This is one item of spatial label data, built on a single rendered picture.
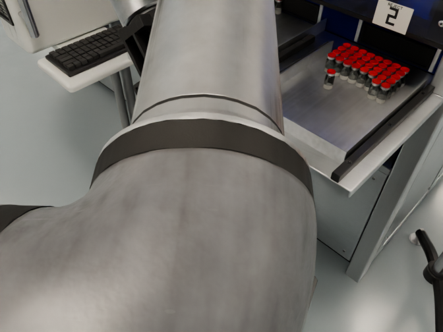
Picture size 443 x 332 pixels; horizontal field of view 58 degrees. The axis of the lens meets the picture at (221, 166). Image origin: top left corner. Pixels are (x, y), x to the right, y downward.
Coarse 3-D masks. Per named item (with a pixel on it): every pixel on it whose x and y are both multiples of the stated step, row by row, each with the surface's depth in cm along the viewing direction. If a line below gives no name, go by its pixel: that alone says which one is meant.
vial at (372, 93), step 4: (372, 80) 90; (376, 80) 90; (380, 80) 90; (372, 84) 90; (376, 84) 90; (372, 88) 91; (376, 88) 91; (368, 92) 93; (372, 92) 91; (376, 92) 91; (368, 96) 93; (372, 96) 92
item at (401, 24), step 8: (384, 0) 91; (376, 8) 94; (384, 8) 92; (400, 8) 90; (408, 8) 89; (376, 16) 95; (384, 16) 93; (400, 16) 91; (408, 16) 90; (384, 24) 94; (400, 24) 92; (408, 24) 90; (400, 32) 93
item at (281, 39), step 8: (280, 16) 122; (288, 16) 122; (280, 24) 118; (288, 24) 118; (296, 24) 118; (304, 24) 118; (312, 24) 118; (320, 24) 113; (280, 32) 115; (288, 32) 115; (296, 32) 115; (304, 32) 109; (312, 32) 112; (280, 40) 112; (288, 40) 105; (296, 40) 108; (280, 48) 104
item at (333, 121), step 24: (288, 72) 97; (312, 72) 101; (288, 96) 94; (312, 96) 94; (336, 96) 94; (360, 96) 94; (408, 96) 88; (288, 120) 83; (312, 120) 88; (336, 120) 88; (360, 120) 88; (384, 120) 84; (312, 144) 82; (336, 144) 82; (360, 144) 80
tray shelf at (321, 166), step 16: (320, 32) 115; (304, 48) 109; (336, 48) 109; (288, 64) 104; (400, 64) 104; (416, 80) 99; (432, 96) 94; (416, 112) 90; (432, 112) 92; (400, 128) 86; (416, 128) 88; (304, 144) 83; (384, 144) 83; (400, 144) 84; (320, 160) 80; (368, 160) 80; (384, 160) 81; (320, 176) 78; (352, 176) 77; (368, 176) 77; (352, 192) 75
